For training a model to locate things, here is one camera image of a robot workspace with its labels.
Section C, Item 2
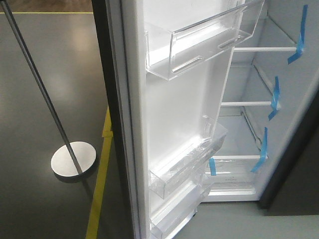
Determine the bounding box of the refrigerator door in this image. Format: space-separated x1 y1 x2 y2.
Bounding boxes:
91 0 266 239

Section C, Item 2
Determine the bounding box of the clear middle door bin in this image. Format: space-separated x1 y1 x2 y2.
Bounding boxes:
149 123 228 199

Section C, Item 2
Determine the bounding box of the clear door bin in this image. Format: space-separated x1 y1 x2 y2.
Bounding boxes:
149 123 228 199
143 0 264 81
150 174 212 239

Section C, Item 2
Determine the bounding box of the blue tape strip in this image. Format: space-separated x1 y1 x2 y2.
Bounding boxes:
209 157 216 176
287 4 308 64
251 127 268 173
268 76 280 120

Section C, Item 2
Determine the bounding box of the clear upper door bin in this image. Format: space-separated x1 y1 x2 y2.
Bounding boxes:
143 0 264 81

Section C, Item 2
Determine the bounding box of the silver stanchion pole stand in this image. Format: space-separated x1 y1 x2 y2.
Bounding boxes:
0 0 97 178

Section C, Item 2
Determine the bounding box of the clear lower door bin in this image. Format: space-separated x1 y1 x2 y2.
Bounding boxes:
150 174 212 239

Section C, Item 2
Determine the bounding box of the dark grey refrigerator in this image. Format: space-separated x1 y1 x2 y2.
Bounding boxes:
204 0 319 216

